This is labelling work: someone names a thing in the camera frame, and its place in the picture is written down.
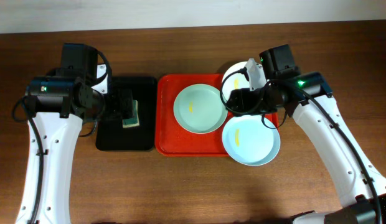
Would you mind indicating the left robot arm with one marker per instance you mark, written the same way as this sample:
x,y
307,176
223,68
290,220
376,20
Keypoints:
x,y
56,106

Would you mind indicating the pale green plate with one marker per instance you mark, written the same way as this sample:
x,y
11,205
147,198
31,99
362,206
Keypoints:
x,y
199,110

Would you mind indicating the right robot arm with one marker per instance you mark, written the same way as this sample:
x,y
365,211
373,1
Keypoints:
x,y
308,99

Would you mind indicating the light blue plate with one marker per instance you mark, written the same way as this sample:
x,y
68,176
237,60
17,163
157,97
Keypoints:
x,y
251,140

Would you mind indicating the black plastic tray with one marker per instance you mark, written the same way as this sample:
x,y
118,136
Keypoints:
x,y
112,136

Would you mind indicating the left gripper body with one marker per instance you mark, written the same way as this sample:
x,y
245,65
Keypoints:
x,y
127,104

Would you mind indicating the white plate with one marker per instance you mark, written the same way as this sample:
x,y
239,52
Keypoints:
x,y
234,80

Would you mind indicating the green and yellow sponge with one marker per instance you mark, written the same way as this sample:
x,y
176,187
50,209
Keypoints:
x,y
134,121

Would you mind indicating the red plastic tray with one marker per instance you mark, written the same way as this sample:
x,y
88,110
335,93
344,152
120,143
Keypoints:
x,y
171,139

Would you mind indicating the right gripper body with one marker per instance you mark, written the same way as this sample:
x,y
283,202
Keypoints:
x,y
243,99

